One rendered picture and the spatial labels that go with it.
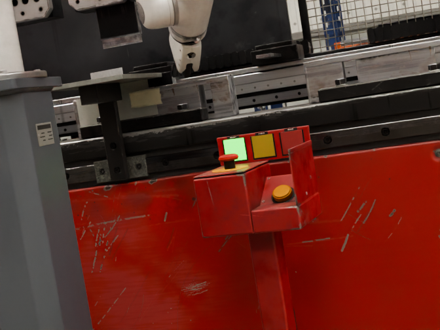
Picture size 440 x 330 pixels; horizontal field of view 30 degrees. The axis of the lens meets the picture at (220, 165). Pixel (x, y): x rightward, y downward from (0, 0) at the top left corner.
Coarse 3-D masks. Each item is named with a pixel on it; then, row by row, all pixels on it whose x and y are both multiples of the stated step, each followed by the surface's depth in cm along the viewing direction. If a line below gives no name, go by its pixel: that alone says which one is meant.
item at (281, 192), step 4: (276, 188) 159; (280, 188) 159; (284, 188) 158; (288, 188) 158; (272, 192) 159; (276, 192) 158; (280, 192) 158; (284, 192) 157; (288, 192) 157; (292, 192) 158; (276, 196) 157; (280, 196) 157; (284, 196) 157; (288, 196) 157; (276, 200) 158; (280, 200) 157; (284, 200) 157
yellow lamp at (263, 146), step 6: (252, 138) 168; (258, 138) 167; (264, 138) 167; (270, 138) 166; (258, 144) 167; (264, 144) 167; (270, 144) 166; (258, 150) 167; (264, 150) 167; (270, 150) 167; (258, 156) 168; (264, 156) 167
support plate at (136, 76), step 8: (88, 80) 170; (96, 80) 169; (104, 80) 169; (112, 80) 168; (120, 80) 173; (128, 80) 180; (136, 80) 188; (56, 88) 172; (64, 88) 171; (72, 88) 177
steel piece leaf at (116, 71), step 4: (116, 68) 184; (120, 68) 184; (96, 72) 187; (100, 72) 186; (104, 72) 186; (108, 72) 185; (112, 72) 185; (116, 72) 185; (120, 72) 184; (92, 76) 187; (96, 76) 187; (100, 76) 186; (104, 76) 186; (108, 76) 186
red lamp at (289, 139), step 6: (282, 132) 165; (288, 132) 165; (294, 132) 164; (300, 132) 164; (282, 138) 165; (288, 138) 165; (294, 138) 164; (300, 138) 164; (282, 144) 165; (288, 144) 165; (294, 144) 165
